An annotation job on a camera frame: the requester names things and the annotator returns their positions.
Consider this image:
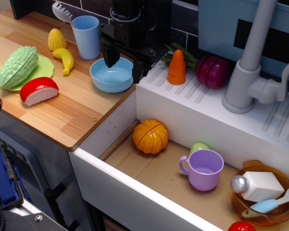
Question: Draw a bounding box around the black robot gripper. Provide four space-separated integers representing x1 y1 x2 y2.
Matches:
99 17 156 84

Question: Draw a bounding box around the light blue plastic bowl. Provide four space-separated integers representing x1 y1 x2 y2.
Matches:
90 57 133 93

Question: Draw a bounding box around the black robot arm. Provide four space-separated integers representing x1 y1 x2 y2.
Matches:
99 0 156 84

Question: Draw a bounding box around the light blue plastic cup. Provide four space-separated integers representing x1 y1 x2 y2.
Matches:
72 15 100 60

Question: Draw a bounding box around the orange toy carrot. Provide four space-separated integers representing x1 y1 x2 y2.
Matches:
161 42 198 85

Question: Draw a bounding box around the yellow toy banana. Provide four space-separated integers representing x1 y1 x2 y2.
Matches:
53 48 74 76

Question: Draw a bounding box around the yellow toy corn cob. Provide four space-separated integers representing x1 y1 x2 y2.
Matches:
48 28 67 51

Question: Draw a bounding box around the orange toy pumpkin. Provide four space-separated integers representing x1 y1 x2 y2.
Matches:
132 119 169 154

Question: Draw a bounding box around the light green plastic plate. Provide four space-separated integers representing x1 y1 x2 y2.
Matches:
8 56 54 91

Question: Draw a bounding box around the white plastic pasta server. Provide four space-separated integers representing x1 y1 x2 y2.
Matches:
52 1 77 28

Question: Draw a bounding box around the purple toy onion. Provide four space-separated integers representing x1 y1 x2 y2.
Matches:
195 54 232 89

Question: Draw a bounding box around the red and white toy sushi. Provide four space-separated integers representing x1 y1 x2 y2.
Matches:
20 77 59 106

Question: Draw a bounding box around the green toy bitter gourd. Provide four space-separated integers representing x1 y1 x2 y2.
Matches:
0 46 39 89

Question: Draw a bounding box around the white toy sink unit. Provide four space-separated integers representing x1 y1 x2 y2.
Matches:
70 63 289 231

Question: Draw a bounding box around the light green toy fruit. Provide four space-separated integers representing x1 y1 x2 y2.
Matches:
190 142 210 154

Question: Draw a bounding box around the grey toy faucet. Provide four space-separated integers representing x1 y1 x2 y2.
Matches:
222 0 289 114

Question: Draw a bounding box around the purple plastic mug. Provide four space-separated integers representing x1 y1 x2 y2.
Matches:
179 149 224 192

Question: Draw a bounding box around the light blue backsplash panel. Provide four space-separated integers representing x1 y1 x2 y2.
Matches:
198 0 289 76

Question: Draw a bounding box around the blue clamp device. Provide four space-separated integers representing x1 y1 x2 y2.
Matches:
0 146 24 210

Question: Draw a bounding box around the white toy salt shaker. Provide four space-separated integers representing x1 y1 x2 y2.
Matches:
231 171 285 202

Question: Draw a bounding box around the red toy tomato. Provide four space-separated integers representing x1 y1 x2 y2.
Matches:
228 221 256 231

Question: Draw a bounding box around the amber transparent toy pot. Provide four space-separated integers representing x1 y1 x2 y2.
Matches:
231 160 289 228

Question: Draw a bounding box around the blue handled white spatula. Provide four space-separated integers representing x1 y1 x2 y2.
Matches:
250 188 289 214

